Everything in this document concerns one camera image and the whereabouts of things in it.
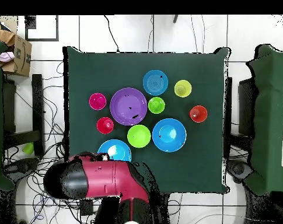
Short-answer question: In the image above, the yellow plastic cup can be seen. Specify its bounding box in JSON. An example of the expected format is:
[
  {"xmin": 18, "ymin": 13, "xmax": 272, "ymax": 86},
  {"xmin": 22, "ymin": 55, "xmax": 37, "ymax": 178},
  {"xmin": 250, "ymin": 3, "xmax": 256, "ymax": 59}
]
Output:
[{"xmin": 174, "ymin": 79, "xmax": 193, "ymax": 98}]

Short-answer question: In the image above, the pink plastic cup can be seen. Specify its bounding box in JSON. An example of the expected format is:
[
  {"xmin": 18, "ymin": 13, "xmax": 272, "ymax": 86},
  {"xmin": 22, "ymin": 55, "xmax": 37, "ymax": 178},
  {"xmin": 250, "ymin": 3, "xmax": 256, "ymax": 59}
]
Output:
[{"xmin": 89, "ymin": 92, "xmax": 107, "ymax": 111}]

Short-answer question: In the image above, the dark grey machine foot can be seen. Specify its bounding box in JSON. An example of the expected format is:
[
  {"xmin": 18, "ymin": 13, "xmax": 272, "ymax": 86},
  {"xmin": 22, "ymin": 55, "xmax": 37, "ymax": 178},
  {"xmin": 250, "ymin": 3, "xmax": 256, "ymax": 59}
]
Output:
[
  {"xmin": 5, "ymin": 158, "xmax": 39, "ymax": 174},
  {"xmin": 227, "ymin": 159, "xmax": 253, "ymax": 183}
]

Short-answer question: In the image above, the black square frame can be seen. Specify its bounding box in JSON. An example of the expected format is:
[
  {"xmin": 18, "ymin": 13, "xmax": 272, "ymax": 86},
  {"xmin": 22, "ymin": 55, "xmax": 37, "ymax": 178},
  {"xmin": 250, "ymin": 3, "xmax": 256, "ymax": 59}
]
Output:
[{"xmin": 24, "ymin": 15, "xmax": 60, "ymax": 42}]

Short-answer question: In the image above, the dark green tablecloth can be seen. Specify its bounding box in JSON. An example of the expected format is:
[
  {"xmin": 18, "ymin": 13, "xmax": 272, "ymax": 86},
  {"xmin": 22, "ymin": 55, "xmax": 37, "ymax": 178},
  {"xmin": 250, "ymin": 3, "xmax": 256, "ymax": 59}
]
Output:
[{"xmin": 62, "ymin": 46, "xmax": 230, "ymax": 194}]

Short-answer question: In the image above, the red plastic cup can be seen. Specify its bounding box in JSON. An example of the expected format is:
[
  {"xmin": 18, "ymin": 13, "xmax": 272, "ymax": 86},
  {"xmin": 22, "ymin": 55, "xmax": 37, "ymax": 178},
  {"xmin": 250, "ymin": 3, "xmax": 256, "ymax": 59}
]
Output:
[{"xmin": 96, "ymin": 117, "xmax": 115, "ymax": 135}]

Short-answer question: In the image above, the black cabinet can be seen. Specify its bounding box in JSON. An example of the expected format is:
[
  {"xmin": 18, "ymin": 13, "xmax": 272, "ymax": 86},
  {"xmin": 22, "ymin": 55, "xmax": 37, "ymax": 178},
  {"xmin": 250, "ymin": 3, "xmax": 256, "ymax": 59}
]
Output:
[{"xmin": 237, "ymin": 78, "xmax": 257, "ymax": 137}]

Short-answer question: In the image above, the green plastic bowl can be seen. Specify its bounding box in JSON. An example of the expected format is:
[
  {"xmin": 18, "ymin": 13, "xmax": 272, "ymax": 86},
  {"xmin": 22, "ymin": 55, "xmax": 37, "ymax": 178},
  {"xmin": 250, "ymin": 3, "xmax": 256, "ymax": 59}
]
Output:
[{"xmin": 127, "ymin": 124, "xmax": 152, "ymax": 149}]

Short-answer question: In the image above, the small patterned blue bowl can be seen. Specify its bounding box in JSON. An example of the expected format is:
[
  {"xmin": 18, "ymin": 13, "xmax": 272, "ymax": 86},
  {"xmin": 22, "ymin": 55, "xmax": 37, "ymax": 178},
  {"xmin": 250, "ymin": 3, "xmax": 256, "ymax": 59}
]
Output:
[{"xmin": 142, "ymin": 69, "xmax": 169, "ymax": 97}]

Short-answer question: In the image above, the orange plastic cup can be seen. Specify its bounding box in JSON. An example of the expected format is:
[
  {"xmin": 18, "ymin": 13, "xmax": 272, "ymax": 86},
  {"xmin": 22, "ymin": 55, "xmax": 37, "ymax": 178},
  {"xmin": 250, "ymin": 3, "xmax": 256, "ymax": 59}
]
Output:
[{"xmin": 189, "ymin": 105, "xmax": 208, "ymax": 124}]

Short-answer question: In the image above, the green plastic cup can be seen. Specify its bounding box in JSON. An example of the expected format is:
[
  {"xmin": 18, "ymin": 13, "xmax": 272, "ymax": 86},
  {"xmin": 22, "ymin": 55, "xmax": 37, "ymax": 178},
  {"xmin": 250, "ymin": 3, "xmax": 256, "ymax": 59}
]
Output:
[{"xmin": 148, "ymin": 96, "xmax": 166, "ymax": 115}]

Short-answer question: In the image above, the pink cloth bundle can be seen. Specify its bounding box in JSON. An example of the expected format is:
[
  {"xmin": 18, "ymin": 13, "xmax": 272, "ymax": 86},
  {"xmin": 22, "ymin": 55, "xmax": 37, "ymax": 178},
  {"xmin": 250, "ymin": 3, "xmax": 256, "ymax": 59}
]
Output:
[{"xmin": 0, "ymin": 51, "xmax": 15, "ymax": 63}]

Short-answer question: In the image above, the green cup on floor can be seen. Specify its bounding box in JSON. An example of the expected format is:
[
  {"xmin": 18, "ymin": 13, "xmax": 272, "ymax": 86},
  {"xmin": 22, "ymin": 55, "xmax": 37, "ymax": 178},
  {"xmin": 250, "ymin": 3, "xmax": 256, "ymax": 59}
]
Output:
[{"xmin": 22, "ymin": 142, "xmax": 35, "ymax": 155}]

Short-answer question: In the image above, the cardboard box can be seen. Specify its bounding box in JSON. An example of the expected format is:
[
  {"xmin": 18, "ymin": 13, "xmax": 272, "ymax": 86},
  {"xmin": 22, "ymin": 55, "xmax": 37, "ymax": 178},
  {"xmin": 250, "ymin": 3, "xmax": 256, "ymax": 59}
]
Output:
[{"xmin": 0, "ymin": 24, "xmax": 33, "ymax": 78}]

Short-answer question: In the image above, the purple plastic bowl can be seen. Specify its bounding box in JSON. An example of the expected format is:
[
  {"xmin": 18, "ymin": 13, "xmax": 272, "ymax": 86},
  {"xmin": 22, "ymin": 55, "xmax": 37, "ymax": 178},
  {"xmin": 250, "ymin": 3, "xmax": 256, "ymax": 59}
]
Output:
[{"xmin": 109, "ymin": 87, "xmax": 148, "ymax": 127}]

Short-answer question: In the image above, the black cable bundle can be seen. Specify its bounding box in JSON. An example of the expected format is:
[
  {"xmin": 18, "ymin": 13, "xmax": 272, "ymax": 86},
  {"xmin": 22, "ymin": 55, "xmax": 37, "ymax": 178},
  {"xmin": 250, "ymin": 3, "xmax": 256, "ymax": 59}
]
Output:
[{"xmin": 3, "ymin": 61, "xmax": 95, "ymax": 224}]

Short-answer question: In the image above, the large blue plastic bowl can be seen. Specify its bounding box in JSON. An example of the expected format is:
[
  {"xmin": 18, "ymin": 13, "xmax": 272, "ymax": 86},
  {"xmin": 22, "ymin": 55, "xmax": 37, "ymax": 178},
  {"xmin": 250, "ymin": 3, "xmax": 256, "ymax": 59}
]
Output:
[
  {"xmin": 97, "ymin": 139, "xmax": 132, "ymax": 163},
  {"xmin": 152, "ymin": 118, "xmax": 187, "ymax": 153}
]

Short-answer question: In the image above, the black metal stand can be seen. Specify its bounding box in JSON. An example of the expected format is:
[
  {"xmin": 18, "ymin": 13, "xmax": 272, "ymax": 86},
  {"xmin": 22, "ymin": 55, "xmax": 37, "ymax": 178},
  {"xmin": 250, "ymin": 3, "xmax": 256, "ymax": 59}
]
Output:
[{"xmin": 2, "ymin": 73, "xmax": 45, "ymax": 157}]

